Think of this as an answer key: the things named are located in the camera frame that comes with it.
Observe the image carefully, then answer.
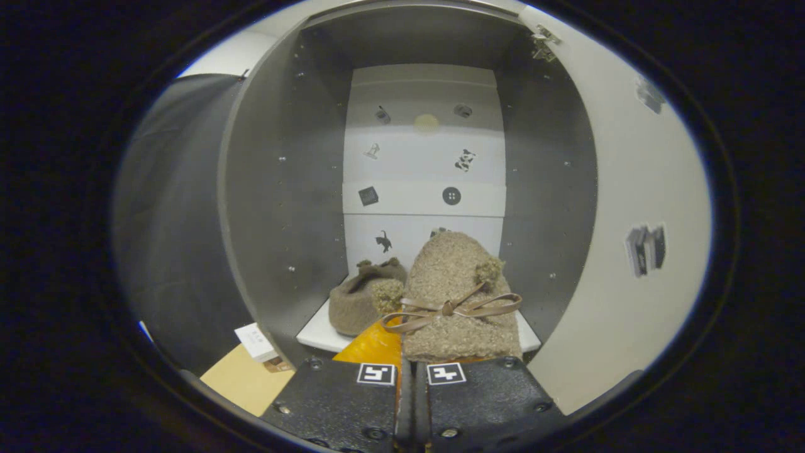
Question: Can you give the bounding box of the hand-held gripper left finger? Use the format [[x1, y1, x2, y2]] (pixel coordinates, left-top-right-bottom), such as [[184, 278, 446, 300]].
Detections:
[[261, 321, 413, 453]]

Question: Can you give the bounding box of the brown fuzzy shoe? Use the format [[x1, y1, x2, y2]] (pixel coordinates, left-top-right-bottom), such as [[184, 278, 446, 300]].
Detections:
[[328, 257, 408, 337], [381, 231, 524, 364]]

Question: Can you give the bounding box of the black backdrop cloth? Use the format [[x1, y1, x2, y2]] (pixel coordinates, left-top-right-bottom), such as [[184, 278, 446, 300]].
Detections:
[[113, 72, 252, 378]]

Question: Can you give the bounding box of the grey shoe cabinet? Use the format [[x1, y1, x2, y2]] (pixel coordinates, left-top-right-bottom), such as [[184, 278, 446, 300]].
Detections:
[[217, 0, 598, 372]]

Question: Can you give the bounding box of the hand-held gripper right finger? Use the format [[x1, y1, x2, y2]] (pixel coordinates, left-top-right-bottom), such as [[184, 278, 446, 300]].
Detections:
[[413, 355, 567, 453]]

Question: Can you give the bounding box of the white book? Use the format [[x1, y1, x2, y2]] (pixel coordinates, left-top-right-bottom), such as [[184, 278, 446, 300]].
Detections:
[[235, 323, 278, 363]]

